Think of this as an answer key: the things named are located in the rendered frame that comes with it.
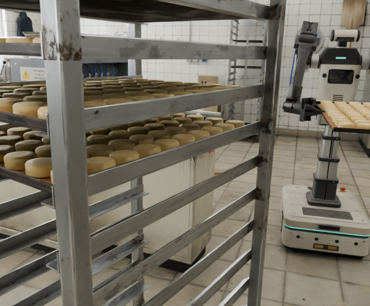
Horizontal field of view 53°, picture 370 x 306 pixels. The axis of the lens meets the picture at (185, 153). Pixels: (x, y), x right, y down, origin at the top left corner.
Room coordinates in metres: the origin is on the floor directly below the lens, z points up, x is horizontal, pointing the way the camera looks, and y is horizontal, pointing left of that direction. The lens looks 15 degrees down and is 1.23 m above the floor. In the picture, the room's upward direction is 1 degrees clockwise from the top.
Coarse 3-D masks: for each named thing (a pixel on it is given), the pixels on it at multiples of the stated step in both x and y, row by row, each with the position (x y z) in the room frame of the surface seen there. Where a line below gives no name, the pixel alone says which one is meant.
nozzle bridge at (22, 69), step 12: (12, 60) 2.07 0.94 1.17; (24, 60) 2.04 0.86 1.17; (36, 60) 2.00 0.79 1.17; (84, 60) 2.15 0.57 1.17; (96, 60) 2.25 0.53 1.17; (108, 60) 2.35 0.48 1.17; (120, 60) 2.48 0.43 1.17; (12, 72) 2.07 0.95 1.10; (24, 72) 2.04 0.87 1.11; (36, 72) 2.01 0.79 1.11; (84, 72) 2.27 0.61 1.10; (96, 72) 2.38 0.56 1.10; (120, 72) 2.59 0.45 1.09
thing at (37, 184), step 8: (224, 120) 1.00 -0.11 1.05; (0, 168) 0.54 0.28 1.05; (8, 176) 0.53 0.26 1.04; (16, 176) 0.52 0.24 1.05; (24, 176) 0.50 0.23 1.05; (24, 184) 0.50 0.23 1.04; (32, 184) 0.49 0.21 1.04; (40, 184) 0.48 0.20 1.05; (48, 184) 0.47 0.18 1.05; (48, 192) 0.47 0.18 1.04
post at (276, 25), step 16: (272, 0) 0.92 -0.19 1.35; (272, 16) 0.92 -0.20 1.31; (272, 32) 0.92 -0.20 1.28; (272, 48) 0.92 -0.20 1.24; (272, 64) 0.92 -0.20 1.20; (272, 80) 0.92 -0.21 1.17; (272, 96) 0.91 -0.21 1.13; (272, 112) 0.91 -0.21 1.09; (272, 128) 0.92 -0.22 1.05; (272, 144) 0.93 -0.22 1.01; (272, 160) 0.93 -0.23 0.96; (256, 192) 0.93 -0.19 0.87; (256, 208) 0.92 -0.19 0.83; (256, 224) 0.92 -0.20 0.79; (256, 240) 0.92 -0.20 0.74; (256, 256) 0.92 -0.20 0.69; (256, 272) 0.92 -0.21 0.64; (256, 288) 0.91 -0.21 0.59; (256, 304) 0.91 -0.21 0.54
